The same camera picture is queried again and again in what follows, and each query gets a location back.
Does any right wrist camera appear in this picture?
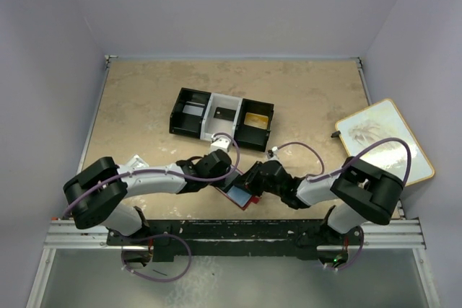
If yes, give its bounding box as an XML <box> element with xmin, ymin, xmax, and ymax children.
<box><xmin>266</xmin><ymin>146</ymin><xmax>279</xmax><ymax>162</ymax></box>

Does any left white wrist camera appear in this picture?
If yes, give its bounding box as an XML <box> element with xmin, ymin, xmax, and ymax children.
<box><xmin>209</xmin><ymin>135</ymin><xmax>232</xmax><ymax>153</ymax></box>

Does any wooden framed whiteboard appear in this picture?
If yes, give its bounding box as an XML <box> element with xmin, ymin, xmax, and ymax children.
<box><xmin>335</xmin><ymin>98</ymin><xmax>436</xmax><ymax>187</ymax></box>

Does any white card in tray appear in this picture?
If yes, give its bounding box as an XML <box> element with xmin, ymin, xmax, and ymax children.
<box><xmin>183</xmin><ymin>104</ymin><xmax>204</xmax><ymax>117</ymax></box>

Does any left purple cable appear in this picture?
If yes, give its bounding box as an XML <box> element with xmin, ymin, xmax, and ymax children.
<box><xmin>63</xmin><ymin>131</ymin><xmax>241</xmax><ymax>281</ymax></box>

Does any black card in tray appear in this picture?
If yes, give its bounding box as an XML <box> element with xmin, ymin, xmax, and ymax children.
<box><xmin>214</xmin><ymin>107</ymin><xmax>235</xmax><ymax>121</ymax></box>

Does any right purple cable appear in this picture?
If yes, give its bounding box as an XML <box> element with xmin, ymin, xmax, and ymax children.
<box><xmin>269</xmin><ymin>137</ymin><xmax>412</xmax><ymax>273</ymax></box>

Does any red leather card holder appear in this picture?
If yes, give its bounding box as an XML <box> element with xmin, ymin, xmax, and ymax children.
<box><xmin>216</xmin><ymin>171</ymin><xmax>259</xmax><ymax>211</ymax></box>

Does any small printed plastic packet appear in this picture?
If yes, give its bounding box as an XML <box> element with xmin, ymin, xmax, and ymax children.
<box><xmin>126</xmin><ymin>154</ymin><xmax>149</xmax><ymax>170</ymax></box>

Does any aluminium frame rail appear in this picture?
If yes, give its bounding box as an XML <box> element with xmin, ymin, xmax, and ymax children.
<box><xmin>27</xmin><ymin>210</ymin><xmax>441</xmax><ymax>307</ymax></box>

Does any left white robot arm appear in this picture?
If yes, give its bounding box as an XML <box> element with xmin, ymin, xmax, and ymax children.
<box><xmin>63</xmin><ymin>149</ymin><xmax>232</xmax><ymax>245</ymax></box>

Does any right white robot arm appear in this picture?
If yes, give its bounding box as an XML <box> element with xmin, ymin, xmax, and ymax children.
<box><xmin>233</xmin><ymin>157</ymin><xmax>404</xmax><ymax>244</ymax></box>

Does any purple cable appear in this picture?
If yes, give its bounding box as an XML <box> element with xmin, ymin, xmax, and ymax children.
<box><xmin>63</xmin><ymin>131</ymin><xmax>241</xmax><ymax>281</ymax></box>
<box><xmin>269</xmin><ymin>137</ymin><xmax>412</xmax><ymax>273</ymax></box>

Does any black white three-compartment tray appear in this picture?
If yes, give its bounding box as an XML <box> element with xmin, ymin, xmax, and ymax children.
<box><xmin>169</xmin><ymin>87</ymin><xmax>274</xmax><ymax>152</ymax></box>

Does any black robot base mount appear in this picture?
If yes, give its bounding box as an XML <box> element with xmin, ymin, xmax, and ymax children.
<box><xmin>107</xmin><ymin>219</ymin><xmax>364</xmax><ymax>263</ymax></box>

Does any gold card in tray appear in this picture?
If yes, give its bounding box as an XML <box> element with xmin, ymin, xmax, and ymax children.
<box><xmin>244</xmin><ymin>113</ymin><xmax>269</xmax><ymax>129</ymax></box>

